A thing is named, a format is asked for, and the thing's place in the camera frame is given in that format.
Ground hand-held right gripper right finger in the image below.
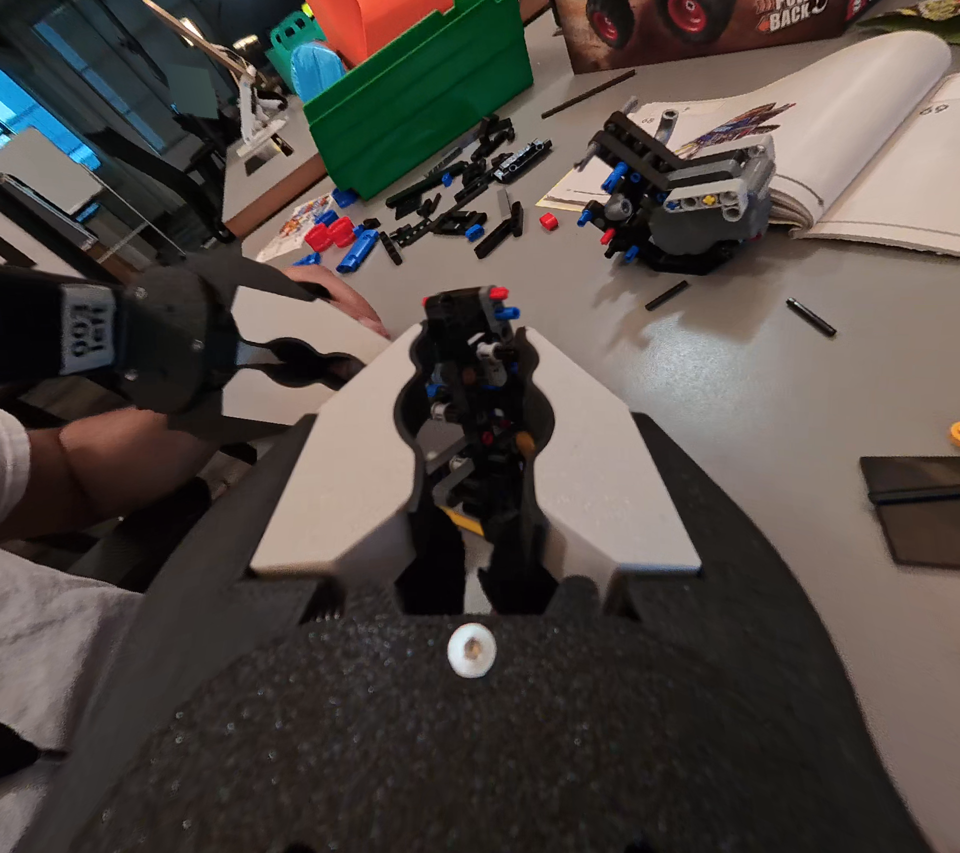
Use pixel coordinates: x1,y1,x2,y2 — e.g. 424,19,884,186
480,326,703,614

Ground person's left hand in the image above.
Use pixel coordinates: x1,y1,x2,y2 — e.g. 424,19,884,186
283,265,391,340

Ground green plastic bin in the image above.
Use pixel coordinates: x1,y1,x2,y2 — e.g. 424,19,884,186
303,0,535,202

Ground long black lego axle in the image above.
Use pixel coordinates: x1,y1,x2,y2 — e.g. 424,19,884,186
541,69,637,120

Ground grey and black lego assembly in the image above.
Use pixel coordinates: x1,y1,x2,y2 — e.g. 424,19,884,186
577,109,777,277

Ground person's left forearm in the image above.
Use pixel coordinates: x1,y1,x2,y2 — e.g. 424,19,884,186
15,406,226,543

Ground person's white shirt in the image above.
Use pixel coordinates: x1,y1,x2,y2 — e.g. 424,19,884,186
0,410,147,853

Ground light blue bag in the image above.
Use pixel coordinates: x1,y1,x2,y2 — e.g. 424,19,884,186
291,43,348,104

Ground open instruction booklet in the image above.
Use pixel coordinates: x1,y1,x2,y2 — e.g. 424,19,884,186
536,30,960,258

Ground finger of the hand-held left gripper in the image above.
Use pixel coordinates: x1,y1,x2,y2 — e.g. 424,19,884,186
223,364,355,424
232,289,393,368

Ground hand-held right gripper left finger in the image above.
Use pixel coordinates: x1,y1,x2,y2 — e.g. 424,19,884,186
249,324,468,616

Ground green plastic basket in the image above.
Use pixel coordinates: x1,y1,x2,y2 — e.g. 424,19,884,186
268,4,324,91

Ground white stand device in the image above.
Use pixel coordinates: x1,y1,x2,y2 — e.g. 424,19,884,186
236,69,294,157

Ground lego sticker sheet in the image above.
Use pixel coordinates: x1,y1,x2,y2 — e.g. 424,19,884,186
257,193,339,263

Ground pile of loose lego pieces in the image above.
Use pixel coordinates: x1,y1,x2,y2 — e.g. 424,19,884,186
292,114,556,275

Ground green printed leaflet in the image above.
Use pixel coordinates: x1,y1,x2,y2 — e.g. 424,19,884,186
855,0,960,46

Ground black lego pin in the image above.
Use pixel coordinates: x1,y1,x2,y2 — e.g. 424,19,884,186
786,298,837,338

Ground black lego chassis flame stickers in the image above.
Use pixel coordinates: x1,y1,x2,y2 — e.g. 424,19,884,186
416,284,537,547

